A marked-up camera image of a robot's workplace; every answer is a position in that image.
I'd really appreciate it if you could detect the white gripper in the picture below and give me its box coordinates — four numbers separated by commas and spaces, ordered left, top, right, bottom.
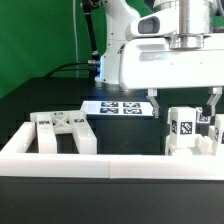
119, 33, 224, 118

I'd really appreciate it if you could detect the white chair seat part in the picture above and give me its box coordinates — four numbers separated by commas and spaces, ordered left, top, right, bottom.
165, 134, 213, 156

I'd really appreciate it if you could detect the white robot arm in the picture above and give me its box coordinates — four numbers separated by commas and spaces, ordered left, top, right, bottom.
95, 0, 224, 116

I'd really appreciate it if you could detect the small tagged cube right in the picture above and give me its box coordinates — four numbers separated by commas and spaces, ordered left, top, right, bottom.
196, 107, 211, 124

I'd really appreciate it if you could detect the white marker base sheet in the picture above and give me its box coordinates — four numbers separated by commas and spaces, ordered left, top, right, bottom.
81, 101, 153, 116

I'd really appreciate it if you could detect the white U-shaped fence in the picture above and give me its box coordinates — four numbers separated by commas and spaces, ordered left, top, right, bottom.
0, 122, 224, 180

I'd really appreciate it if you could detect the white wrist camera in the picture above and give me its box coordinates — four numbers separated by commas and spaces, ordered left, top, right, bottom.
125, 8, 179, 40

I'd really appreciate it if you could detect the white chair back frame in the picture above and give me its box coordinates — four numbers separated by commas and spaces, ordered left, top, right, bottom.
30, 110, 97, 155

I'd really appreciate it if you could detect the black cable on table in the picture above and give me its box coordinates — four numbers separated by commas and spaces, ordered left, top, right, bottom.
44, 61, 101, 79

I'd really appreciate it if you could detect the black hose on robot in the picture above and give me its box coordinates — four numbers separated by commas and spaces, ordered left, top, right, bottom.
79, 0, 106, 62

